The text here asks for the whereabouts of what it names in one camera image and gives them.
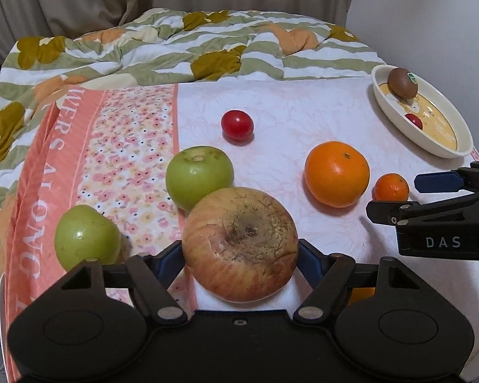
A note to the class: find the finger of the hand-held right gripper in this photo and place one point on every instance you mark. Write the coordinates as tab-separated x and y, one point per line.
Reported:
435	182
387	211

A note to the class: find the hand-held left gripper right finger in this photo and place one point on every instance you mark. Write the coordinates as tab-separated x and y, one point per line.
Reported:
309	263

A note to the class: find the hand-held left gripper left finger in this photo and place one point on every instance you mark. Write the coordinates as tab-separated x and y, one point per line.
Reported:
171	257

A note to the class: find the small mandarin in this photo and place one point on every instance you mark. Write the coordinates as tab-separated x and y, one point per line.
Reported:
391	187
361	293

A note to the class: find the large orange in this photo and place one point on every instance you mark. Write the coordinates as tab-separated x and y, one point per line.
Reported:
337	173

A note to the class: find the cream oval plate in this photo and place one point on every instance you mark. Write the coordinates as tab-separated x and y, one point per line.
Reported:
443	119

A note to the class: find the large red apple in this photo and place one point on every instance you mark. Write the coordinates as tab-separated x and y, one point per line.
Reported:
239	243

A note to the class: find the green apple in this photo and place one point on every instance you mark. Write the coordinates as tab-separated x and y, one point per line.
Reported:
86	235
199	177

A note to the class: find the red cherry tomato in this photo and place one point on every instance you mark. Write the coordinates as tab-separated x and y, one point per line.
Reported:
237	125
414	121

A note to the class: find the brown kiwi with sticker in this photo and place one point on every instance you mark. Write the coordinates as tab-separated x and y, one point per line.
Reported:
401	83

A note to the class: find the pink floral bed sheet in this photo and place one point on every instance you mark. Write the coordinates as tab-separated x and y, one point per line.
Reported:
271	99

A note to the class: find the green striped floral quilt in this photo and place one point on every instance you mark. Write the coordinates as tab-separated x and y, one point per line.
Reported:
223	44

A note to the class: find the beige curtain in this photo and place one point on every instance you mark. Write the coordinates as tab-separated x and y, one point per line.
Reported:
64	0

